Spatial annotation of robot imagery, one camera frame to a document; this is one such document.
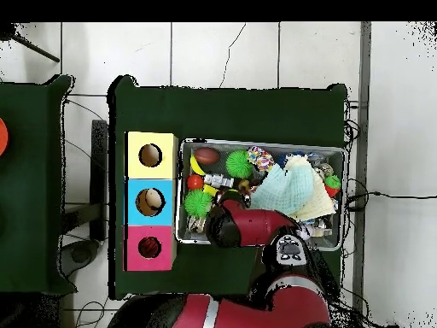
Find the red ball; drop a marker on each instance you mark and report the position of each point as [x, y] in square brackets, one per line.
[195, 182]

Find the dark green table cloth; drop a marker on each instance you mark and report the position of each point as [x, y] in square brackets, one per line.
[27, 205]
[239, 109]

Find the green spiky puffer ball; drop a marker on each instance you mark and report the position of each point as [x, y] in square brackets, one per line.
[197, 203]
[239, 164]

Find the orange plush toy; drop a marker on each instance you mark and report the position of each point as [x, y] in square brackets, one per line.
[244, 186]

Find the orange disc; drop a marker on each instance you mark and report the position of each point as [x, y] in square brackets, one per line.
[2, 136]

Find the silver toy robot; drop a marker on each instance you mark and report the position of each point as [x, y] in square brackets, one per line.
[218, 180]

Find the wooden box with three holes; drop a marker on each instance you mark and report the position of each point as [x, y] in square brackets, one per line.
[160, 143]

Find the black panel stand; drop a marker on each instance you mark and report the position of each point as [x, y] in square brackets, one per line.
[99, 171]

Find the colourful dot print cloth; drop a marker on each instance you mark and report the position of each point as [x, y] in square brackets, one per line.
[261, 159]

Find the black tripod leg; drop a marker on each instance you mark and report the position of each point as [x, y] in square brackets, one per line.
[36, 47]

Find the yellow toy banana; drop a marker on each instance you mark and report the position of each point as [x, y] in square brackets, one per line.
[195, 167]

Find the brown toy football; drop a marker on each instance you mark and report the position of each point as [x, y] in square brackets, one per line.
[206, 156]

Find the grey round base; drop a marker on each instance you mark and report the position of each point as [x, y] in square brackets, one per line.
[80, 254]

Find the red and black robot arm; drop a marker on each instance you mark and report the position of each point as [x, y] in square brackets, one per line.
[259, 225]

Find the light blue waffle cloth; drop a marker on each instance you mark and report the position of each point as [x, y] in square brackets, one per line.
[286, 191]

